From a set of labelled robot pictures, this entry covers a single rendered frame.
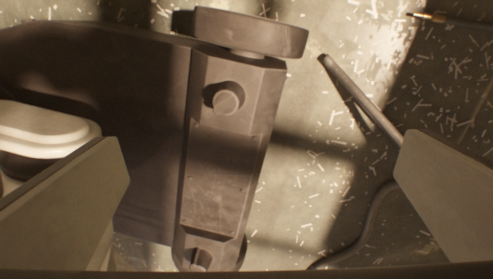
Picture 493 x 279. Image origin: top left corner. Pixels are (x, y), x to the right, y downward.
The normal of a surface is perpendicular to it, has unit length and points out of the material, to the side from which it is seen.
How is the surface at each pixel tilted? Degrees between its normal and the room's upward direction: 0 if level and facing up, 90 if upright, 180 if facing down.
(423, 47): 0
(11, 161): 48
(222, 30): 18
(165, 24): 0
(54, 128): 90
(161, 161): 0
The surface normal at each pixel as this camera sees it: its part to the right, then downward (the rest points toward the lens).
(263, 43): 0.19, 0.49
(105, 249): 0.18, -0.98
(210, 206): -0.11, 0.41
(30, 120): 0.20, -0.88
